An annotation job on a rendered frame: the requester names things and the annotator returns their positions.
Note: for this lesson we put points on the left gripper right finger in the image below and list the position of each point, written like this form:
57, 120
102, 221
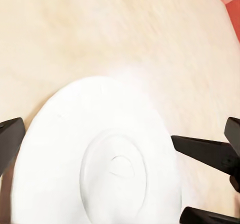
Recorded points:
232, 133

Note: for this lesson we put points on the saucer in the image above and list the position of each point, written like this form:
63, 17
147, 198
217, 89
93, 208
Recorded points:
98, 152

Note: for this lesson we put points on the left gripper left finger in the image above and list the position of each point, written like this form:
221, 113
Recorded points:
12, 133

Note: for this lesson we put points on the countertop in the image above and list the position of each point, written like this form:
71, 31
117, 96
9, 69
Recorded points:
157, 46
224, 44

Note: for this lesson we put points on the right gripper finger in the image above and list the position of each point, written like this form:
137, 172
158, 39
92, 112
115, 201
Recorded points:
217, 154
192, 215

